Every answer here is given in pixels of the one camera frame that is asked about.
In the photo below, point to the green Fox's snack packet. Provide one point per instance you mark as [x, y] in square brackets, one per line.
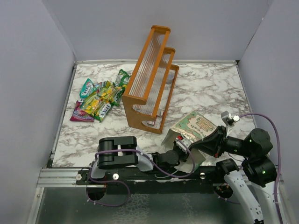
[102, 111]

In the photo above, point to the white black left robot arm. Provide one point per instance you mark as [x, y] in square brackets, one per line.
[123, 152]

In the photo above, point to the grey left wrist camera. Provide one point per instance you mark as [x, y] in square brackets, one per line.
[183, 143]

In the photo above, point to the teal snack packet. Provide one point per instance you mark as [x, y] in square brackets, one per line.
[88, 88]

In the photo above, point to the green patterned paper bag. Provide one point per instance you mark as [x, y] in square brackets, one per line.
[194, 127]

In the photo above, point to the yellow green striped packet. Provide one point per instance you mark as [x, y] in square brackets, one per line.
[110, 92]

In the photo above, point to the orange wooden tiered rack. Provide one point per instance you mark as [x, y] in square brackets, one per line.
[143, 94]

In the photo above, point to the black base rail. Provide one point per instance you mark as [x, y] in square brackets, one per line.
[121, 180]

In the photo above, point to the purple berry snack packet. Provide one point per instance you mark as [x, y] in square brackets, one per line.
[79, 115]

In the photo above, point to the yellow fruit snack packet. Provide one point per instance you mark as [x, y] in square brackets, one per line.
[91, 103]

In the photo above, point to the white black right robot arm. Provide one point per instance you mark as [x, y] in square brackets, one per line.
[263, 206]

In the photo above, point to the green apple tea packet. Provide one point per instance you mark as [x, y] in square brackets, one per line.
[122, 78]

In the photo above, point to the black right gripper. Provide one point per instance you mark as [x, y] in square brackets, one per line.
[214, 143]

